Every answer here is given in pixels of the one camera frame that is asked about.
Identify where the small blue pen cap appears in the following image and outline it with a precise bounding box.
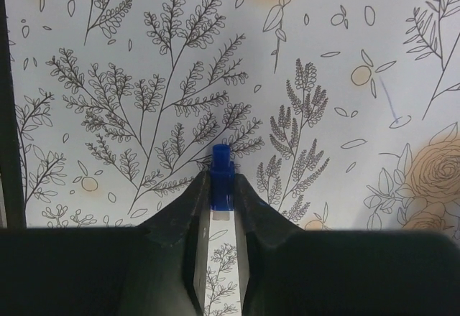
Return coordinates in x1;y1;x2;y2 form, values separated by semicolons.
210;144;235;211

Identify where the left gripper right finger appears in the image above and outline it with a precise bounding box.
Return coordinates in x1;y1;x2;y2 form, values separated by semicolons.
234;174;459;315

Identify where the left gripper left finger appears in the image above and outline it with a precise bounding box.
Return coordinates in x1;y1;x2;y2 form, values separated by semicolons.
1;172;211;315

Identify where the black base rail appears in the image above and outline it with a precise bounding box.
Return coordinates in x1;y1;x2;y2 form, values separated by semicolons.
1;0;26;229

